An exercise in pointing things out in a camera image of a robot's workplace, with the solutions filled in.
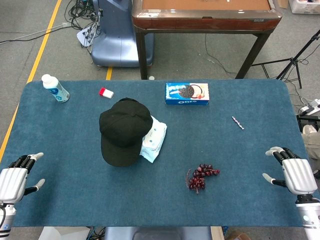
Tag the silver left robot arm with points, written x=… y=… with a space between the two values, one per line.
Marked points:
x=7 y=220

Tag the person leg with shoe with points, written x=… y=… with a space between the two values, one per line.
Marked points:
x=312 y=142

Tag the blue carpet table mat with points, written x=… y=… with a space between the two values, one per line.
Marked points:
x=75 y=195

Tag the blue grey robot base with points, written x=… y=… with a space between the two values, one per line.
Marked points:
x=115 y=37

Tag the white cardboard box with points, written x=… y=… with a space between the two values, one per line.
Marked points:
x=303 y=6

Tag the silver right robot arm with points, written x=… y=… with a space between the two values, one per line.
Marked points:
x=308 y=220

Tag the blue Oreo cookie box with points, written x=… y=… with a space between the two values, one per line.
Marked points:
x=186 y=94

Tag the dark red grape bunch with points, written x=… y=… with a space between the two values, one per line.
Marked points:
x=200 y=178

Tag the black tripod stand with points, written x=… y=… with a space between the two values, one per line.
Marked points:
x=291 y=62

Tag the silver beaded metal stick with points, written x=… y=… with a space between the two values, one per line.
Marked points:
x=237 y=122

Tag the brown mahjong table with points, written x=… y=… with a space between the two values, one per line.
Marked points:
x=205 y=21

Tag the small red white box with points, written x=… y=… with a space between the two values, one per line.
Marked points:
x=106 y=92

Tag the white plastic bottle blue label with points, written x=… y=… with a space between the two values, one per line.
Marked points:
x=56 y=89

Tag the black baseball cap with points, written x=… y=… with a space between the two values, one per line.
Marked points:
x=123 y=130

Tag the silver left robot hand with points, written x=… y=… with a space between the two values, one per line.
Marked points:
x=12 y=180

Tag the small white floor disc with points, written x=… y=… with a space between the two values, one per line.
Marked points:
x=151 y=77

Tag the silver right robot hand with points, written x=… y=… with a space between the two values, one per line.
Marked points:
x=298 y=175

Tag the light blue wet wipes pack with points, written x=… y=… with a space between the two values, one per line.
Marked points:
x=155 y=140

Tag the white power strip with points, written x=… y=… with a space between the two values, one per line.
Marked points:
x=310 y=107

